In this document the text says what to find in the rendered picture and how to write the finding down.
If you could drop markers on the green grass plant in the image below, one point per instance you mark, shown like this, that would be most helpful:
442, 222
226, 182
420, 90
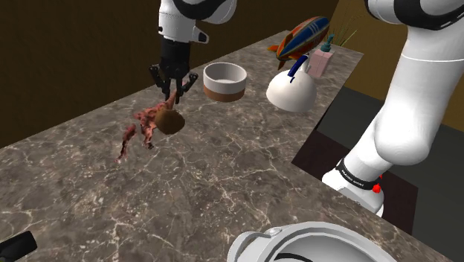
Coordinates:
343, 34

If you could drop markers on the red and blue blimp toy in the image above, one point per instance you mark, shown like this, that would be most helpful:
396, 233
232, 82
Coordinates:
302, 38

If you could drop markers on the pink soap dispenser teal pump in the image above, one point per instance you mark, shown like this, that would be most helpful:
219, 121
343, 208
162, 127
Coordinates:
321, 61

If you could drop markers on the dark robot stand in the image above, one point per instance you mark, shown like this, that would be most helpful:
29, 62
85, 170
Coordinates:
398, 199

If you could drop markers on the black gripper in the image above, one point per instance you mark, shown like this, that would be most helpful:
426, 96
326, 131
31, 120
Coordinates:
175, 58

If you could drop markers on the black object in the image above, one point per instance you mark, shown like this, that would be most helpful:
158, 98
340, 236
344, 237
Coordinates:
16, 246

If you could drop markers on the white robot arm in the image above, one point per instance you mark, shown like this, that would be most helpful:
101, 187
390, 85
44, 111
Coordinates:
409, 109

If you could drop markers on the reddish pink dinosaur toy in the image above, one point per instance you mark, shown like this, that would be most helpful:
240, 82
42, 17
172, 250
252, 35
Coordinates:
147, 121

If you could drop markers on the white bowl with brown base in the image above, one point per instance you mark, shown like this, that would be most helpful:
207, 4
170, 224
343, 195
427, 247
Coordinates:
224, 89

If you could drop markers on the brown round fruit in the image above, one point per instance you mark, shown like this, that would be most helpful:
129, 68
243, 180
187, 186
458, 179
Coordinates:
169, 121

